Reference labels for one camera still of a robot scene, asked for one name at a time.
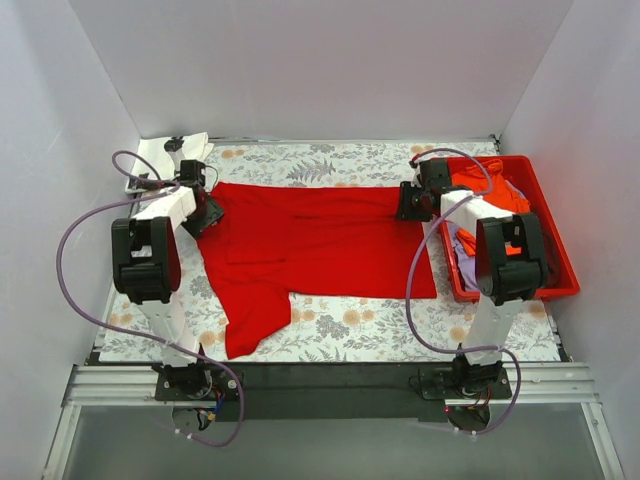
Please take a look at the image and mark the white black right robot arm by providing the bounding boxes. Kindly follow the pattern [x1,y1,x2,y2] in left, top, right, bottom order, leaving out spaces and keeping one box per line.
[396,181,548,398]

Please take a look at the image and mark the aluminium frame rail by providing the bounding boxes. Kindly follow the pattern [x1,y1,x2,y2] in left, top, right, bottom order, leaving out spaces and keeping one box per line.
[43,362,623,479]

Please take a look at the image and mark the dark maroon t shirt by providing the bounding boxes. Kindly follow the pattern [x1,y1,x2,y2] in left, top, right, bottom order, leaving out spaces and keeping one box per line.
[531,208,562,299]

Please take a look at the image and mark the lavender t shirt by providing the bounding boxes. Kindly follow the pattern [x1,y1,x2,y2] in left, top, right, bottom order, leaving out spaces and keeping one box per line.
[447,179,531,292]

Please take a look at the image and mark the red plastic bin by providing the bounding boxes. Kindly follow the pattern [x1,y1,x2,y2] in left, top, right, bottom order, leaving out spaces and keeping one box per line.
[439,155,580,303]

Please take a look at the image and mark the red t shirt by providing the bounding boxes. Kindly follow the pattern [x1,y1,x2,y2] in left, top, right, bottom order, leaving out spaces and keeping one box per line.
[197,183,424,359]

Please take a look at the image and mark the white black printed t shirt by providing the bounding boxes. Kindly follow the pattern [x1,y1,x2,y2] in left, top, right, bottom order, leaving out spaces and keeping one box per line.
[131,132,213,180]

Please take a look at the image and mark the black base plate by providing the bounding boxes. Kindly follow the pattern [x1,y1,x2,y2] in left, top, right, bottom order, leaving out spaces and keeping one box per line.
[152,362,513,422]

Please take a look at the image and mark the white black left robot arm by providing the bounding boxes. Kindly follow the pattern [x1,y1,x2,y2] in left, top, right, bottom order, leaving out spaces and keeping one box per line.
[111,186,224,400]

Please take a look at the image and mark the orange t shirt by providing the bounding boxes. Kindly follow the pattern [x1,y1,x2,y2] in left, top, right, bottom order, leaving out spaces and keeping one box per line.
[447,158,531,257]

